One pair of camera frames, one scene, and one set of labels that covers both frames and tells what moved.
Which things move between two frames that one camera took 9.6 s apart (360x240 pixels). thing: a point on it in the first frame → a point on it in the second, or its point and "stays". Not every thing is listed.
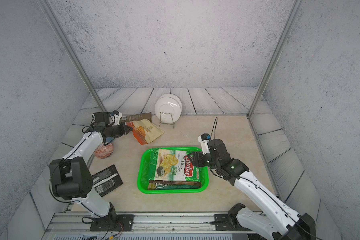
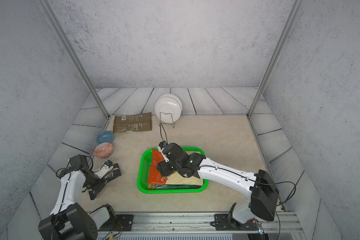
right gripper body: x=203 y=160 → x=167 y=168
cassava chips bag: x=145 y=131 → x=155 y=178
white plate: x=168 y=108 stays
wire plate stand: x=173 y=123 stays
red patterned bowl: x=104 y=151 stays
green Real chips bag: x=164 y=186 stays
